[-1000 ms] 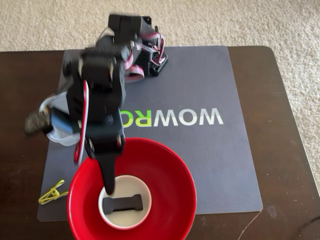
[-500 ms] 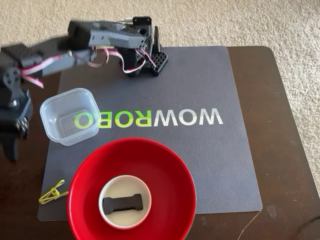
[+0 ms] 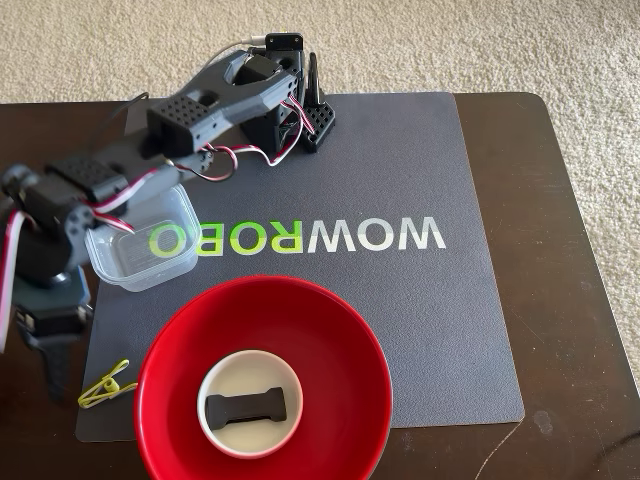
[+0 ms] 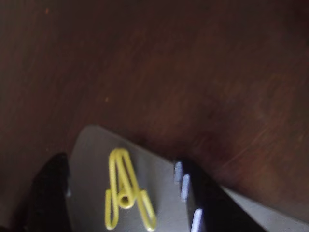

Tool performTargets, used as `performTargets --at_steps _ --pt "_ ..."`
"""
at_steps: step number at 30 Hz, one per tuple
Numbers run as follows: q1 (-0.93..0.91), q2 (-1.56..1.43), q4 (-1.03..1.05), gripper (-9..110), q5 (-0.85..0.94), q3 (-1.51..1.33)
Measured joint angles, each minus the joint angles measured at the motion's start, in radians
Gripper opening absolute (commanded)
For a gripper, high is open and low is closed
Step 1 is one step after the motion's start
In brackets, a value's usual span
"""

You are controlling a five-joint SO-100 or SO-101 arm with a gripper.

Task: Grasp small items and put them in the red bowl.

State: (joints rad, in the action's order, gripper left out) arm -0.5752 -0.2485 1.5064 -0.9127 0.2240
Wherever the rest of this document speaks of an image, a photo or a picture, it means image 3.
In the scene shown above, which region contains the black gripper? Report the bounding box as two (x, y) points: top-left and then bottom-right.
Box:
(9, 219), (95, 406)

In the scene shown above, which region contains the yellow wire clip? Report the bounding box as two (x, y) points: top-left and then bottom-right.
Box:
(77, 358), (139, 410)

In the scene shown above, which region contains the clear square plastic container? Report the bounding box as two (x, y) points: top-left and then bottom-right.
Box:
(84, 182), (200, 294)

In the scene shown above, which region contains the black plastic buckle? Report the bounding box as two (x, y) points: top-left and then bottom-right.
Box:
(204, 385), (289, 431)

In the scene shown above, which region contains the white round dish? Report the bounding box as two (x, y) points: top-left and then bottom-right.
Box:
(196, 349), (305, 460)

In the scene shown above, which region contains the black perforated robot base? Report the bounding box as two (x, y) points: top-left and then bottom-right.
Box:
(239, 32), (337, 155)

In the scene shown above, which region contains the red bowl black outside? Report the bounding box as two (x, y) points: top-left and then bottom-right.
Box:
(133, 274), (394, 480)

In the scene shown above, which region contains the grey WOWROBO printed mat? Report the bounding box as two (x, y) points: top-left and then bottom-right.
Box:
(74, 91), (526, 444)

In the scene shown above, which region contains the grey-blue camera mount bracket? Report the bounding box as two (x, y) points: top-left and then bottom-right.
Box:
(12, 269), (93, 311)

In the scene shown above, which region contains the red white servo wire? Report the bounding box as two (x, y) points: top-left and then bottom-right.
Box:
(0, 209), (26, 354)
(89, 167), (171, 236)
(202, 92), (307, 182)

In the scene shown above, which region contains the black cable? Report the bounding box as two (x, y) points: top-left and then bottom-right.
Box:
(94, 92), (152, 132)

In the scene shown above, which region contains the white cable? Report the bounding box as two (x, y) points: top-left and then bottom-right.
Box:
(204, 33), (267, 66)

